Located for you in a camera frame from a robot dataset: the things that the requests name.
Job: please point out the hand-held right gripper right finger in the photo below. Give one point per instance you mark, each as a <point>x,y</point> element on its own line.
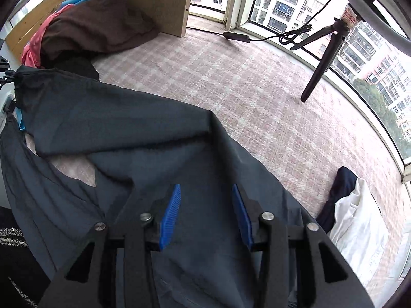
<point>242,221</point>

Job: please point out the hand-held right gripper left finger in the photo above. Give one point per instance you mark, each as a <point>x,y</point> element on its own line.
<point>170,218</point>

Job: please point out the dark grey pants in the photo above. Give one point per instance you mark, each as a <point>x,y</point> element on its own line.
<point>112,122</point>

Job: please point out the navy folded garment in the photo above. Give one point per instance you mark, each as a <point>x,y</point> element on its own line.
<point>340,186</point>

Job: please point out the white folded garment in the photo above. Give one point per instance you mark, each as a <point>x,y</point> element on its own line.
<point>356,227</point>

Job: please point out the person's black tweed jacket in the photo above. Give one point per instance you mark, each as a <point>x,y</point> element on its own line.
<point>12,240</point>

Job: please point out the black tripod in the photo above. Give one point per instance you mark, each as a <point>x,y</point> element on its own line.
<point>321,67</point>

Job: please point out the black cloth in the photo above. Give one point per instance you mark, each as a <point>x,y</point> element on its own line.
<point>80,67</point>

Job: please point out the black charger plug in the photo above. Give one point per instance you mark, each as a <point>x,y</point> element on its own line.
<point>9,106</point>

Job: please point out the brown garment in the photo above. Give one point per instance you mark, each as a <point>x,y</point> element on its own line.
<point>96,25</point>

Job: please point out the pink garment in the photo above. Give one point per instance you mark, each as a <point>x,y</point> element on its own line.
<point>30,51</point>

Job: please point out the large wooden board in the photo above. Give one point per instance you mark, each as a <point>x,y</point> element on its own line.
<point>160,0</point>

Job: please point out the black device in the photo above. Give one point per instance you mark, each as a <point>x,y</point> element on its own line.
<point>4,67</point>

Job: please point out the pine slat board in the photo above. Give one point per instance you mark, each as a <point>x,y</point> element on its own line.
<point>41,9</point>

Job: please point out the white window frame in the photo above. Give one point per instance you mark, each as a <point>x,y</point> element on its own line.
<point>236,3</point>

